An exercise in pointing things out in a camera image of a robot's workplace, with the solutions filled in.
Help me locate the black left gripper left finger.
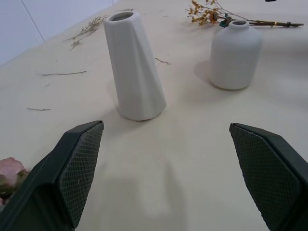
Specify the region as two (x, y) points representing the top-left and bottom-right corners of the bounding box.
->
(0, 120), (105, 231)

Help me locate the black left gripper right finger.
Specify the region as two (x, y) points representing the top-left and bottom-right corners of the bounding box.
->
(229, 123), (308, 231)

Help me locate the short round white vase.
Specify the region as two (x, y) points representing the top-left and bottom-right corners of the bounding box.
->
(208, 20), (263, 90)

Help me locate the tall twisted white vase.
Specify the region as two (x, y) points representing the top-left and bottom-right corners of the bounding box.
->
(103, 11), (167, 122)

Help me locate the pink artificial flower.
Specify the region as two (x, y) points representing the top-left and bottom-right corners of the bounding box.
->
(0, 157), (31, 205)

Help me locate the dried green grass sprig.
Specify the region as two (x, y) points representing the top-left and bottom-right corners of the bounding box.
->
(63, 15), (108, 51)

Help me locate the yellow dried flower bunch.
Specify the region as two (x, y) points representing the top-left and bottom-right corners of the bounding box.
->
(184, 0), (304, 28)

